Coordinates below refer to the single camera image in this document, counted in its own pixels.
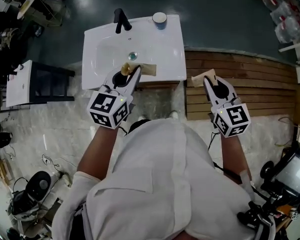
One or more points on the person's right forearm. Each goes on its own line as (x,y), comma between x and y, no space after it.
(232,156)

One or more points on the round metal sink drain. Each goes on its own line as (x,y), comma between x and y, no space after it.
(133,55)

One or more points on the person's left forearm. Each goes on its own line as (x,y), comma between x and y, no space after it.
(97,156)

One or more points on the blue cup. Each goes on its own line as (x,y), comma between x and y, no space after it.
(161,25)

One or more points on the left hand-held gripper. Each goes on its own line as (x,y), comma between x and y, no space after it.
(107,109)

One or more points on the black wheel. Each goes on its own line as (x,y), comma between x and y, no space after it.
(267,169)

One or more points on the wooden sink cabinet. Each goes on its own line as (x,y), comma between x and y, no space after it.
(160,84)

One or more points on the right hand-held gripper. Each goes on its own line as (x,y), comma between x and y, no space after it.
(232,120)

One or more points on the wooden slat platform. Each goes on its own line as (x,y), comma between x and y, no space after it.
(252,71)

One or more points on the person's white shirt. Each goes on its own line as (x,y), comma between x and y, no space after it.
(152,184)

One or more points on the small white sink basin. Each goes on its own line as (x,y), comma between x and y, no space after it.
(18,84)

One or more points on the person's white shoe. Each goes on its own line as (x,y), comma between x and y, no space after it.
(173,114)
(143,119)

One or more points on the black wooden stand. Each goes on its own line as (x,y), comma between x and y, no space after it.
(52,81)

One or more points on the black rig mount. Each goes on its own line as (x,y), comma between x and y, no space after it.
(260,216)

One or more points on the black monitor screen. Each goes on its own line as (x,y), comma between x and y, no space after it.
(292,171)

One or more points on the person's right white shoe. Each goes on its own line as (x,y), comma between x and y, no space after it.
(173,114)

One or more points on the person's left white shoe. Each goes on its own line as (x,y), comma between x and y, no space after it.
(143,119)

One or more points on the black round appliance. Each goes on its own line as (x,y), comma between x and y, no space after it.
(32,194)

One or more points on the white wooden frame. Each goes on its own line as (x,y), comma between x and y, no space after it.
(297,46)

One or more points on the black faucet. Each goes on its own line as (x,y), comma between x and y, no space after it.
(120,21)

